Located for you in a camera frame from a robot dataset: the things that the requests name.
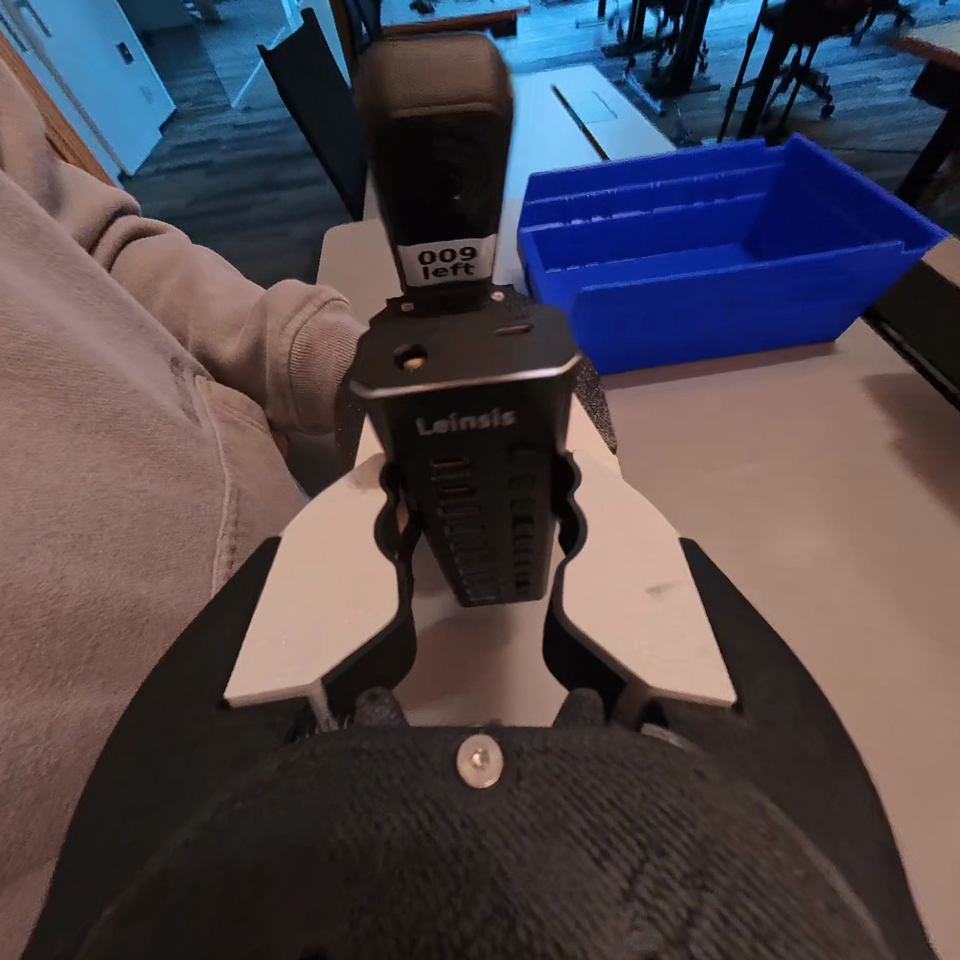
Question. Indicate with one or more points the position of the black chair back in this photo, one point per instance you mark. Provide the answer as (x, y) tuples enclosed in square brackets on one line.
[(315, 112)]

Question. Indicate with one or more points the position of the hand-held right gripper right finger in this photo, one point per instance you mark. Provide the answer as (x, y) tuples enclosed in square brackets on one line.
[(645, 600)]

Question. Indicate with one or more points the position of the person's left forearm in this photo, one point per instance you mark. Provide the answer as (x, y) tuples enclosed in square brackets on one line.
[(300, 337)]

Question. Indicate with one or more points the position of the dark side table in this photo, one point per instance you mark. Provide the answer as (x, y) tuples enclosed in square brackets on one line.
[(937, 75)]

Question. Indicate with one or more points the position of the blue plastic bin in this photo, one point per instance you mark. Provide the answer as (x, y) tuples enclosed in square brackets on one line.
[(712, 315)]

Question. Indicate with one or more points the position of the black desk frame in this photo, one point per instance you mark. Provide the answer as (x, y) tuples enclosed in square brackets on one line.
[(675, 45)]

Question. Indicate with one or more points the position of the black multi-port usb hub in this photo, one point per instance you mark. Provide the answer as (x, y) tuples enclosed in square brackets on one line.
[(465, 465)]

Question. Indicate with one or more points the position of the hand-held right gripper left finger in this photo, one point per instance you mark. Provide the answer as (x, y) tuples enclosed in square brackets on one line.
[(322, 600)]

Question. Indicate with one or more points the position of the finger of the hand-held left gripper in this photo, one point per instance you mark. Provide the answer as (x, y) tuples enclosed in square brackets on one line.
[(581, 431), (371, 450)]

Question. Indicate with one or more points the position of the white cabinet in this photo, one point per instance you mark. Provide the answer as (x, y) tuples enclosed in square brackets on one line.
[(90, 75)]

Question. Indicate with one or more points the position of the black office chair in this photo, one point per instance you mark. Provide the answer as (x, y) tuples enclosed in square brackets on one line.
[(795, 45)]

